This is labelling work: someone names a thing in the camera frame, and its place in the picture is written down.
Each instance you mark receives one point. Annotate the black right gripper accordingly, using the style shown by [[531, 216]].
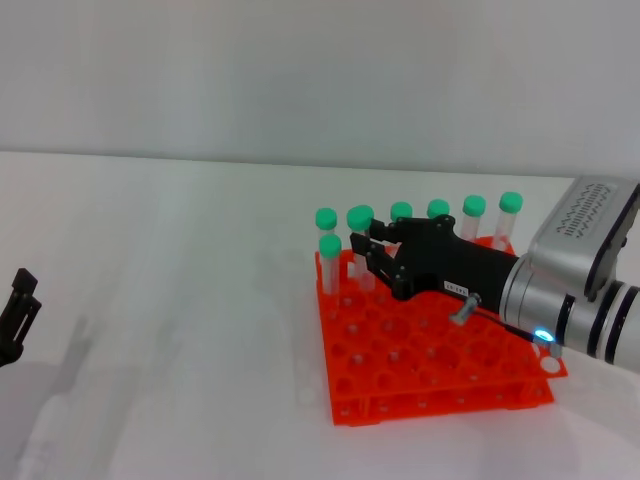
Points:
[[450, 260]]

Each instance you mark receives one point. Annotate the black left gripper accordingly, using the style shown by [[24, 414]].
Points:
[[10, 356]]

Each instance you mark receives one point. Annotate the green capped clear test tube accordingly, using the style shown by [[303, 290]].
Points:
[[474, 204], [438, 206], [327, 219], [401, 210], [511, 201], [360, 217], [330, 246]]

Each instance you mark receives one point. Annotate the orange plastic test tube rack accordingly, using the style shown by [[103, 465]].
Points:
[[425, 360]]

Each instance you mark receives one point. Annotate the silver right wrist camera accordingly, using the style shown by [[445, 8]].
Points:
[[580, 225]]

